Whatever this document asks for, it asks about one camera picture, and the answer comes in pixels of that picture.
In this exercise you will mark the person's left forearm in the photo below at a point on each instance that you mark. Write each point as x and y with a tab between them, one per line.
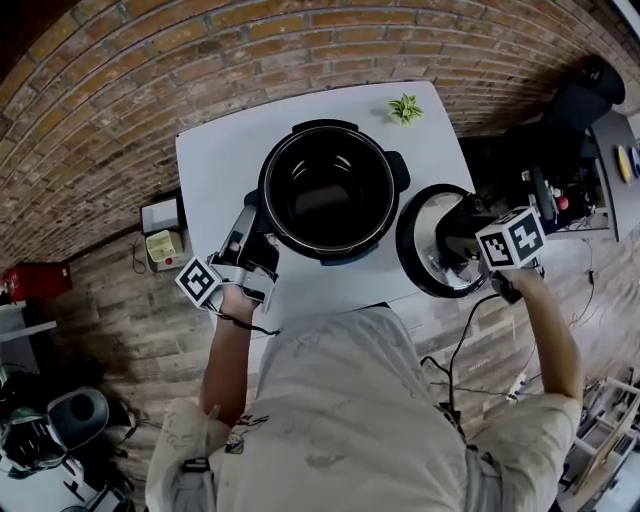
227	370

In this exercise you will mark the white drawer cabinet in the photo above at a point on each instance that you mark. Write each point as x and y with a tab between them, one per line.
160	215

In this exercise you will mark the black pressure cooker pot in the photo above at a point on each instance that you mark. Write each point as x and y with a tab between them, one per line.
340	190

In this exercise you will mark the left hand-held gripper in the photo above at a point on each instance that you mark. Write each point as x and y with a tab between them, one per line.
199	281

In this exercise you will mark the red ball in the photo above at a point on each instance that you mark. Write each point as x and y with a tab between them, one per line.
563	202

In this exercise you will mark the white table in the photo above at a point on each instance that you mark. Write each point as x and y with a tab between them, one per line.
215	165

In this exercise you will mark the red metal box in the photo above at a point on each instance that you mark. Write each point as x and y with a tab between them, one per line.
40	280

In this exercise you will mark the person's right forearm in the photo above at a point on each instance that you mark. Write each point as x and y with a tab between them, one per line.
550	340

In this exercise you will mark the white wooden rack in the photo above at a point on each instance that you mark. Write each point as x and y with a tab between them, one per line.
605	435

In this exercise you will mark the yellow round plate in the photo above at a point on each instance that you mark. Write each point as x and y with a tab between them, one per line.
624	164

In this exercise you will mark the black desk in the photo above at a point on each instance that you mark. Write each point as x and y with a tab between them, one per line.
607	165

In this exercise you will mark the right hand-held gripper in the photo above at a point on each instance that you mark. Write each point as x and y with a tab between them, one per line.
510	240

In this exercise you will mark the small green plant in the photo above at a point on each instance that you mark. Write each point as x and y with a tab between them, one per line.
405	110

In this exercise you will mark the black pressure cooker lid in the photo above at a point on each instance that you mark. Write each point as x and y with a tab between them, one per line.
420	235

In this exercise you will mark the black cart with bottles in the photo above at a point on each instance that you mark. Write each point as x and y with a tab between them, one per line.
565	220

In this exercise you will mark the person's beige shirt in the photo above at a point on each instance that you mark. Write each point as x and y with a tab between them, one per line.
350	425

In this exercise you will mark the white desk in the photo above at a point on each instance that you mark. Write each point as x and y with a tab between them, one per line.
20	320

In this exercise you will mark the person's left hand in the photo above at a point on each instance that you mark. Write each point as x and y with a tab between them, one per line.
237	302

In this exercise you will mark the cream box with red button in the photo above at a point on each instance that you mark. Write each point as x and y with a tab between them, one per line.
162	245

